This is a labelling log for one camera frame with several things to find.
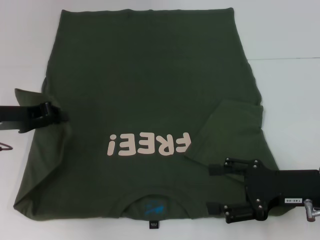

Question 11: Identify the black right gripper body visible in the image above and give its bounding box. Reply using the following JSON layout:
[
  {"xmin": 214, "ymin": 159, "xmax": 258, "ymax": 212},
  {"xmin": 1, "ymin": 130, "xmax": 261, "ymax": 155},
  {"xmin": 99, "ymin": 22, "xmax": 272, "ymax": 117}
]
[{"xmin": 244, "ymin": 159, "xmax": 320, "ymax": 222}]

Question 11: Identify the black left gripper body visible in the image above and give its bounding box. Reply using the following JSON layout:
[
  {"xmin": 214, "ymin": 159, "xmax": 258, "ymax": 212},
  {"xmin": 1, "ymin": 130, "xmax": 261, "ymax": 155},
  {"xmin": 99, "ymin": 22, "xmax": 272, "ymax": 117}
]
[{"xmin": 0, "ymin": 104, "xmax": 48, "ymax": 133}]

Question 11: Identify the dark green FREE T-shirt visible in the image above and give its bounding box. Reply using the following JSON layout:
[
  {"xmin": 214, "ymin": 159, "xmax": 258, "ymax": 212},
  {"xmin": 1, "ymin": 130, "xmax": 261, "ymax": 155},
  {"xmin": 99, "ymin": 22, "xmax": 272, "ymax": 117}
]
[{"xmin": 13, "ymin": 7, "xmax": 281, "ymax": 230}]

